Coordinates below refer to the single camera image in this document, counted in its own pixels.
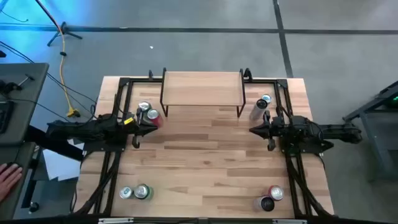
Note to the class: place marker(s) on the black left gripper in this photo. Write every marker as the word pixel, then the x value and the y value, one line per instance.
pixel 129 128

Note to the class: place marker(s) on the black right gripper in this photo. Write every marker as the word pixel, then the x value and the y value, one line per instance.
pixel 280 129

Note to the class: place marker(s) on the tall white can black lid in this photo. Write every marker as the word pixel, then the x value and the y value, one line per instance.
pixel 266 203
pixel 258 112

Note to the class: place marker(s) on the red soda can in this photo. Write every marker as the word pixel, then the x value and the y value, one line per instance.
pixel 153 114
pixel 276 193

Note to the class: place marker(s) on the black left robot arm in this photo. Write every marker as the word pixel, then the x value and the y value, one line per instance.
pixel 87 129

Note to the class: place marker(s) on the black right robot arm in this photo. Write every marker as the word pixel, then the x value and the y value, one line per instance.
pixel 335 132

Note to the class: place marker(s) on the yellow gripper tag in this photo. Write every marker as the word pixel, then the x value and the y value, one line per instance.
pixel 128 120

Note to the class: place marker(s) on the green soda can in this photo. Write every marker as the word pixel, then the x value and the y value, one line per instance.
pixel 142 191
pixel 144 106

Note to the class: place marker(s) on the black table clamp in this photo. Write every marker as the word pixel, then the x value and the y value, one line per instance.
pixel 247 74
pixel 150 74

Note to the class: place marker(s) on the white paper sheet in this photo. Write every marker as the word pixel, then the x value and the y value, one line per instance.
pixel 59 165

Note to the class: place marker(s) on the black metal strut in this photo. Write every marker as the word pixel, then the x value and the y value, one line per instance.
pixel 53 143

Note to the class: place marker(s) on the dark grey cart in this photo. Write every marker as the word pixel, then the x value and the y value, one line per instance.
pixel 373 104

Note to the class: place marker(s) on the dark grey desk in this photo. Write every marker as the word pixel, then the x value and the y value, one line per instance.
pixel 26 161
pixel 28 102

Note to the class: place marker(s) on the black tripod stand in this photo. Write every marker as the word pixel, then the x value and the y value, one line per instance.
pixel 63 30

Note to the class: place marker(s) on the black caster wheel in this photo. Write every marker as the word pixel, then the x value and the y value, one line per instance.
pixel 33 206

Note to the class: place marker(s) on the black keyboard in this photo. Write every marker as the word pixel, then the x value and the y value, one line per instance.
pixel 4 116

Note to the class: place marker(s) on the black desk clamp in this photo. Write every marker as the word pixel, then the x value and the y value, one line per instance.
pixel 9 87

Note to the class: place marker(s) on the person's hand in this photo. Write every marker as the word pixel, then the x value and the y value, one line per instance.
pixel 9 180

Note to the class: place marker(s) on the black aluminium table frame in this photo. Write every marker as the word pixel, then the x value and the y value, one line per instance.
pixel 264 81

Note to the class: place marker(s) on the wooden shelf black metal frame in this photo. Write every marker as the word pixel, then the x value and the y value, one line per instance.
pixel 202 88

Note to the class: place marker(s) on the silver metal bracket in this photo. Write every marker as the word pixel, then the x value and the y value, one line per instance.
pixel 115 220
pixel 289 221

